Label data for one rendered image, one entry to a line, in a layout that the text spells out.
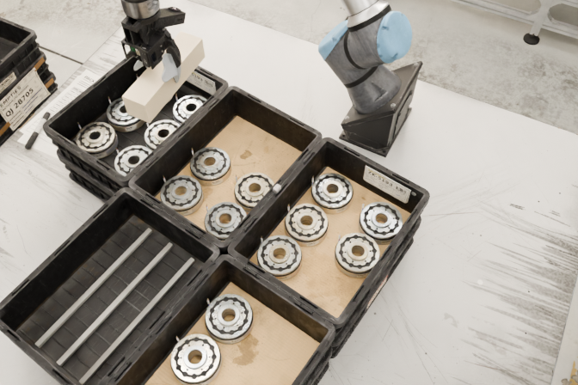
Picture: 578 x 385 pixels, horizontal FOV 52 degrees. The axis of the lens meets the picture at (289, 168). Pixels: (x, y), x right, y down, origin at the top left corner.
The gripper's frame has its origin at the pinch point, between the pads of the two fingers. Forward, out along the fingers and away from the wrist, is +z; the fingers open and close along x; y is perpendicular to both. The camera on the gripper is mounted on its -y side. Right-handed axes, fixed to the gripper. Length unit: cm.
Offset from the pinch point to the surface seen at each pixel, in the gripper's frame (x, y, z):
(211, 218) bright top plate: 21.2, 18.9, 22.6
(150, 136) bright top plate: -6.4, 4.3, 23.0
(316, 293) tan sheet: 51, 24, 26
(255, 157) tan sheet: 20.6, -3.8, 25.8
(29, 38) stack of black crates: -89, -29, 50
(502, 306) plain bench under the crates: 92, 1, 39
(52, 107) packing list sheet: -50, 0, 39
